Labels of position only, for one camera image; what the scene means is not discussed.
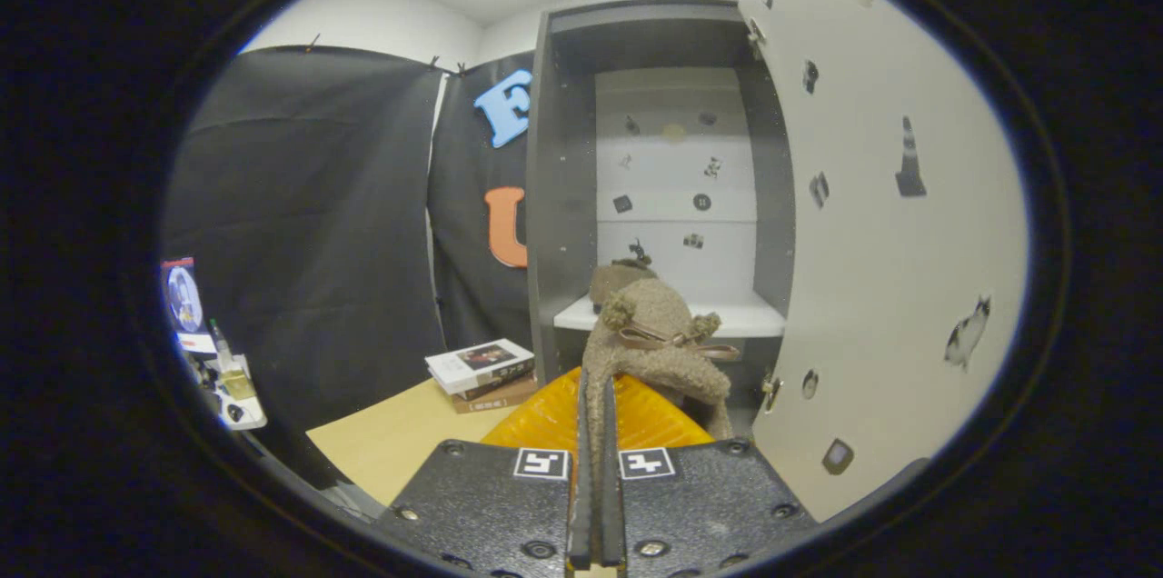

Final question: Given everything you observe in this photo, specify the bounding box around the dark book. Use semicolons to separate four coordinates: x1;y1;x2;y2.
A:
454;367;537;403

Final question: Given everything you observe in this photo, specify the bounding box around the grey shoe cabinet door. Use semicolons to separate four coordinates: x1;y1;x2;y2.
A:
738;0;1032;524

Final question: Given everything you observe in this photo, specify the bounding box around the dark grey shoe cabinet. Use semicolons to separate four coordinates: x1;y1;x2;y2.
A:
527;0;797;420

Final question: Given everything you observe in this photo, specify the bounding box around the brown book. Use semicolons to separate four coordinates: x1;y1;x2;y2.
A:
452;378;539;415

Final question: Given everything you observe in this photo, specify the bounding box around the brown fluffy shoe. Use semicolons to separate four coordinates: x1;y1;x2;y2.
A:
589;258;660;306
581;278;741;493

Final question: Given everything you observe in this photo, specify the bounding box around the white book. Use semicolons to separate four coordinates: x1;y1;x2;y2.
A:
425;339;535;395

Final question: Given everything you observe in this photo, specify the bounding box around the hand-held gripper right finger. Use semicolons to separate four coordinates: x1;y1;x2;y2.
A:
600;374;819;578

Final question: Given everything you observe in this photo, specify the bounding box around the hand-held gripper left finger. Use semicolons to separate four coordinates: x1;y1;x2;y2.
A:
377;366;596;578

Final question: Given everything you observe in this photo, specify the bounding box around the black backdrop cloth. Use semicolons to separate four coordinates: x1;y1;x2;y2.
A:
162;45;537;488

